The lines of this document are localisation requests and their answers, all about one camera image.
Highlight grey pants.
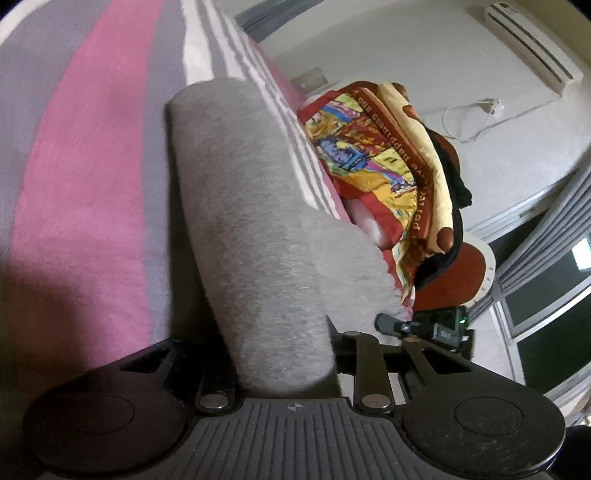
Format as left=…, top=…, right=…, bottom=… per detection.
left=168, top=78, right=407, bottom=398

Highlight far right grey curtain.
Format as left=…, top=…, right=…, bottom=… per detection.
left=468, top=162, right=591, bottom=320

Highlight grey curtain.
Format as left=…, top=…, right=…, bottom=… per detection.
left=235, top=0, right=322, bottom=43
left=468, top=162, right=591, bottom=320

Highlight striped pink purple bedsheet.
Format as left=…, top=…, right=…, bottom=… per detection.
left=1, top=1, right=346, bottom=399

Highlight colourful folded quilt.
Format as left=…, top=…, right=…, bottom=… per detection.
left=297, top=87, right=419, bottom=303

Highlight white air conditioner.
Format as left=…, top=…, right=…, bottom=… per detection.
left=484, top=1, right=584, bottom=96

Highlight white charger with cable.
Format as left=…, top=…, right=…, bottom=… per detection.
left=441, top=97, right=505, bottom=144

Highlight wall socket plate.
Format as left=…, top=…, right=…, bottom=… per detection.
left=291, top=67, right=329, bottom=95

